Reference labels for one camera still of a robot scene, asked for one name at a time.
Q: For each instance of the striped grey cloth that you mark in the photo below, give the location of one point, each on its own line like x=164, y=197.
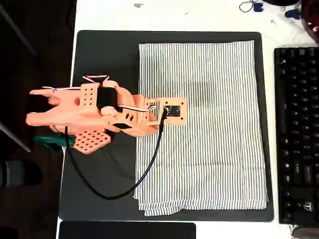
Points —
x=211, y=161

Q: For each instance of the orange SO-100 robot arm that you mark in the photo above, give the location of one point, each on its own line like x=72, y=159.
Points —
x=74, y=109

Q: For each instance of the dark grey desk mat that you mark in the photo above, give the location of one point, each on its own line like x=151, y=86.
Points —
x=99, y=62

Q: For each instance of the green table clamp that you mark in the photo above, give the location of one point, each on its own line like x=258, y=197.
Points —
x=49, y=142

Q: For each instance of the black flat tablet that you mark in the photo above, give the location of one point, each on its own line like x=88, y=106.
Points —
x=124, y=231

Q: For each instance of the small grey scrap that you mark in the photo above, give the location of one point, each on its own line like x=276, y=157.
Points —
x=138, y=5

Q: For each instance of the grey metal chair leg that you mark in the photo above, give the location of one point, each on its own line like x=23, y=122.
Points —
x=17, y=30
x=15, y=137

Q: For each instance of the grey box on floor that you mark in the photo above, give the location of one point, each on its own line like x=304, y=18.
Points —
x=20, y=173

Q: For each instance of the black keyboard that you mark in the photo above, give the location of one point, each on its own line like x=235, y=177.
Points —
x=299, y=124

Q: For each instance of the small blue plastic part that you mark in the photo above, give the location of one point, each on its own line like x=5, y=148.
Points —
x=258, y=7

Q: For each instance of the white paper sheet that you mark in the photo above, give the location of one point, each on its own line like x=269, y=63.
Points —
x=281, y=32

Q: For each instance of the wide blue plastic part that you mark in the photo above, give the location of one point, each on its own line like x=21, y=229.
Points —
x=292, y=13

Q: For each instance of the brown rounded object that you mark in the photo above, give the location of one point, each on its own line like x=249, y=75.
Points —
x=305, y=232

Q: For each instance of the dark red patterned object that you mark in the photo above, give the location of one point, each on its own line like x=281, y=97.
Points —
x=310, y=15

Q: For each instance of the orange camera mount plate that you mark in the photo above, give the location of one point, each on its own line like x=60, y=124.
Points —
x=174, y=119

